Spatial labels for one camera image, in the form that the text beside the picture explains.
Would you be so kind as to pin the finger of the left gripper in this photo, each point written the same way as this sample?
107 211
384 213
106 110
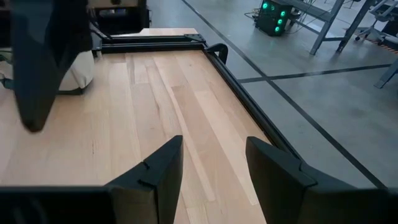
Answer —
40 62

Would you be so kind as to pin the grey metal furniture leg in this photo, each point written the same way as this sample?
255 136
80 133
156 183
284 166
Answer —
387 74

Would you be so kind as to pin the cream green-trimmed gardening bag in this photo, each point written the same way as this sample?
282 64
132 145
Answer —
79 68

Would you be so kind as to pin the grey office chair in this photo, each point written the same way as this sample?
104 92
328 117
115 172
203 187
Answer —
384 12

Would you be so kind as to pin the grey metal table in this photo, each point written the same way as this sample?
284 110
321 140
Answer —
323 35

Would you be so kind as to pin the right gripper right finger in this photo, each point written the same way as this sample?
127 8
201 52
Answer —
311 205

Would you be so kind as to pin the computer tower with green lights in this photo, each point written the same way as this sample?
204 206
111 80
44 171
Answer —
272 18

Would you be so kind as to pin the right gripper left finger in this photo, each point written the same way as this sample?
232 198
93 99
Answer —
93 205

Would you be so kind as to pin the black table frame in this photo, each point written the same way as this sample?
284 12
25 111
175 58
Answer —
149 46

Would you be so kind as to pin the black table corner clamp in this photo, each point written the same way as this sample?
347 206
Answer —
219 48

